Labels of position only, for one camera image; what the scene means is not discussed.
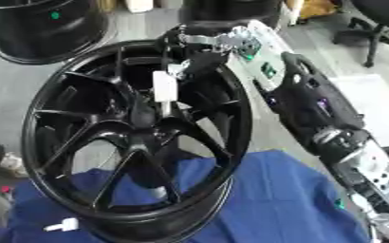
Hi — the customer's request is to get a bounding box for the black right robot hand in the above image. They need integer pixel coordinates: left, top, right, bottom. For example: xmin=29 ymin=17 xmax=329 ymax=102
xmin=156 ymin=21 xmax=238 ymax=82

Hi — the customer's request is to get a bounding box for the black spoked wheel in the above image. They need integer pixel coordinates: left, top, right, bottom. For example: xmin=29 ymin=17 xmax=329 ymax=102
xmin=20 ymin=39 xmax=254 ymax=243

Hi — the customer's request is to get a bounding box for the black wheel rim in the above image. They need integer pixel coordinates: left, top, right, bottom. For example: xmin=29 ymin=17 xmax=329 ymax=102
xmin=0 ymin=0 xmax=119 ymax=66

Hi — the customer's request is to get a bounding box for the white box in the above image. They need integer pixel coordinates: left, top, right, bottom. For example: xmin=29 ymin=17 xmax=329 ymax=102
xmin=120 ymin=0 xmax=157 ymax=14

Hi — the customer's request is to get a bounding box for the tan cardboard box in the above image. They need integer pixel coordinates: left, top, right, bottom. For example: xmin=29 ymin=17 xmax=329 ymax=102
xmin=297 ymin=0 xmax=340 ymax=21

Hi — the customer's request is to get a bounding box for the black office chair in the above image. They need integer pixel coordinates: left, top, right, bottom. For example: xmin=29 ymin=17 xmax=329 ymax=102
xmin=330 ymin=0 xmax=389 ymax=68

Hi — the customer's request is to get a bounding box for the white flat board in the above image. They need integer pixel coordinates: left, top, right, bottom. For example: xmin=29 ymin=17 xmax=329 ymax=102
xmin=328 ymin=73 xmax=389 ymax=147

